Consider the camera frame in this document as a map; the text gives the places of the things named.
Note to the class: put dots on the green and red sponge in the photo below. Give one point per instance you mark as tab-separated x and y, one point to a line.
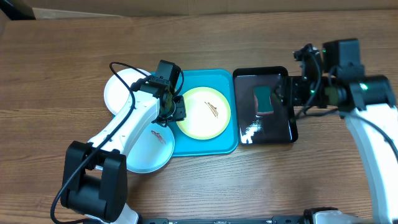
262	100

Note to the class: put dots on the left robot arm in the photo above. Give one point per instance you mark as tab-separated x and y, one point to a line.
95	173

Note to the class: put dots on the yellow-green plate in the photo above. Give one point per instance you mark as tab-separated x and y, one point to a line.
207	113

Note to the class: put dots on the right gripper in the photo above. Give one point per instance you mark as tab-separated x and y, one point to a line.
288	91

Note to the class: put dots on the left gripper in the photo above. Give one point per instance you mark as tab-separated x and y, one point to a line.
180	114

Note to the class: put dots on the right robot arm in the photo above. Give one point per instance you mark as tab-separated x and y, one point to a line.
333	78

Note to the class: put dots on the light blue plate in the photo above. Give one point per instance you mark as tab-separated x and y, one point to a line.
152	150

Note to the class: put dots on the black rectangular tray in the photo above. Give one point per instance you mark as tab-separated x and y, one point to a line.
276	128

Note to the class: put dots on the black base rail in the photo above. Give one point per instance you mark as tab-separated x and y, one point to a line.
320	215

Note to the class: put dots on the white plate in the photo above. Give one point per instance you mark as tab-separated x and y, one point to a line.
116	94

